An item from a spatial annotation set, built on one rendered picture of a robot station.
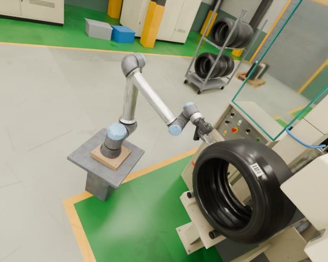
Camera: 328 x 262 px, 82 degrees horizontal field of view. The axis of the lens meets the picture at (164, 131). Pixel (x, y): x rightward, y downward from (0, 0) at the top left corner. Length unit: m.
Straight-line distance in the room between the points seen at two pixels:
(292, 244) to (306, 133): 0.62
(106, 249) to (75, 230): 0.34
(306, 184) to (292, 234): 0.78
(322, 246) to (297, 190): 0.15
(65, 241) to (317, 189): 1.89
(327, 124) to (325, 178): 0.66
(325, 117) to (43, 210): 2.25
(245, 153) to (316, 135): 0.39
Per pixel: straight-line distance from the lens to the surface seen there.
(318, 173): 0.62
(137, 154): 1.88
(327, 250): 0.56
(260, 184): 1.02
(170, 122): 1.33
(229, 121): 2.04
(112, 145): 1.63
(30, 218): 2.20
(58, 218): 2.17
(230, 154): 1.07
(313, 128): 1.26
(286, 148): 1.33
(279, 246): 1.47
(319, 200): 0.64
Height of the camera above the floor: 1.99
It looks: 38 degrees down
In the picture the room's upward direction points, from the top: 25 degrees clockwise
